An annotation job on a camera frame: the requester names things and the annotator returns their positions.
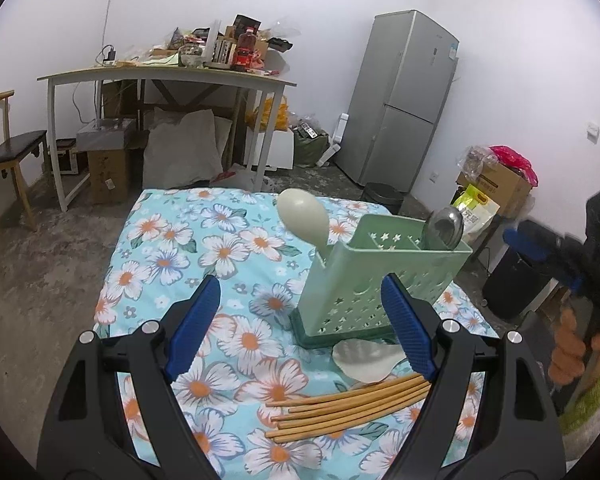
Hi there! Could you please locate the cream plastic rice spoon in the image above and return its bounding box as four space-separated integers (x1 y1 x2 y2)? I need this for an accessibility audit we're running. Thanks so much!
277 188 331 262

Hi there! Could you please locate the white rice paddle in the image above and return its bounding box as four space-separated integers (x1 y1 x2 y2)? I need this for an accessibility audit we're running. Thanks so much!
331 338 406 383

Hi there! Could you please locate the yellow green packet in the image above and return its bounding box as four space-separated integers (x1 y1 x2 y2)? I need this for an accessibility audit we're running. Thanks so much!
452 185 501 233

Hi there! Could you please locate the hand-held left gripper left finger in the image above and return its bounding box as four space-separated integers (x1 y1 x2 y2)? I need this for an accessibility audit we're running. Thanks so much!
36 275 222 480

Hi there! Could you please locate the floral light blue blanket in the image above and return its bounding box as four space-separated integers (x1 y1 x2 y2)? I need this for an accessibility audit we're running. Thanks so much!
94 187 501 480

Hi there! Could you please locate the stainless steel ladle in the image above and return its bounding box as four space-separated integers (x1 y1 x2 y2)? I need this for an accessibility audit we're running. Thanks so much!
420 206 465 251

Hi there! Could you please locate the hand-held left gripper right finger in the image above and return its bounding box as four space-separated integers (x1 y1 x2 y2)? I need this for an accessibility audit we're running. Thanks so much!
381 273 567 480

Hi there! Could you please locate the pink plastic bag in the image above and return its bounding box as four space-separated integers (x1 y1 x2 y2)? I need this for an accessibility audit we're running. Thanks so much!
489 145 538 186

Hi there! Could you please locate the ceramic bowl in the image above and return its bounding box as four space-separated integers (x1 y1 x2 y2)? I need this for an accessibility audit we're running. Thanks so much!
179 45 205 68

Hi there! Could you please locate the brown cardboard box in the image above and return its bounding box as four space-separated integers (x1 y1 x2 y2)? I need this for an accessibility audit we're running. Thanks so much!
87 130 148 204

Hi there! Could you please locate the green fuzzy cushion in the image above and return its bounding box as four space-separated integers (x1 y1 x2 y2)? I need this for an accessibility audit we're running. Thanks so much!
555 360 600 461

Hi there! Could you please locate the red liquid plastic bottle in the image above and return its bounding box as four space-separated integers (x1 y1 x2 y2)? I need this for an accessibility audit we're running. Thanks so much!
231 27 261 72

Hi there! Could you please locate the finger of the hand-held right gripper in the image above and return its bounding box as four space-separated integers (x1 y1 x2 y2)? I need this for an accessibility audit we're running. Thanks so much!
503 220 563 266

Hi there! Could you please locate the white box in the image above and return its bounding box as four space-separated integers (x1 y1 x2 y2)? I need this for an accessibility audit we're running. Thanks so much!
245 127 296 173

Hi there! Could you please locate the wooden chair dark seat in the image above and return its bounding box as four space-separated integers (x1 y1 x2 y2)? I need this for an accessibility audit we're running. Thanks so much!
0 91 48 233

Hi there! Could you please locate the large black bin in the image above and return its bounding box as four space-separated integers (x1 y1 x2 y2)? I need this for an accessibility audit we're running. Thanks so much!
482 245 561 321

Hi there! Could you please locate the open cardboard box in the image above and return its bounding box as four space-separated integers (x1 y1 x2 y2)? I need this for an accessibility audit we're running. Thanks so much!
457 160 533 218

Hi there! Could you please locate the silver refrigerator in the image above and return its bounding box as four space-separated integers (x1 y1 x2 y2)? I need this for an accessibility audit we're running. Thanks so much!
334 10 460 193

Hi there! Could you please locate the green plastic utensil holder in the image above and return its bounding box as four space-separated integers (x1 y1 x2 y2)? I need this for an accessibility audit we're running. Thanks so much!
289 213 473 350

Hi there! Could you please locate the white-legged wooden table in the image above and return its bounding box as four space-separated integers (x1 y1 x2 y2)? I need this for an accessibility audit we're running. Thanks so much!
36 62 298 211

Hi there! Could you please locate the small black trash bin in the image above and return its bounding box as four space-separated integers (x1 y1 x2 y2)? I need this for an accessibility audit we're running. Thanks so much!
361 182 405 216

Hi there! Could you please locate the person's right hand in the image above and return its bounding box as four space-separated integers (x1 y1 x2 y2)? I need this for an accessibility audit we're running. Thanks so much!
549 305 600 387

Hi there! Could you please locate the white sack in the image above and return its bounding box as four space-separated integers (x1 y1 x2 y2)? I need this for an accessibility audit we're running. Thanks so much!
142 110 233 188

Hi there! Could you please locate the green bag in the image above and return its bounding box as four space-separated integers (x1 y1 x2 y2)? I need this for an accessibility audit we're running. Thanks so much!
292 130 331 168

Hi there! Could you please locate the clear plastic storage box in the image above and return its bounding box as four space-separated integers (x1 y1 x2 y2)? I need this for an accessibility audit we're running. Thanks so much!
76 117 137 151

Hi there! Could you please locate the yellow plastic bag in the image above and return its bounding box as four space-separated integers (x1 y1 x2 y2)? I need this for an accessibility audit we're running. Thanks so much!
245 95 291 133

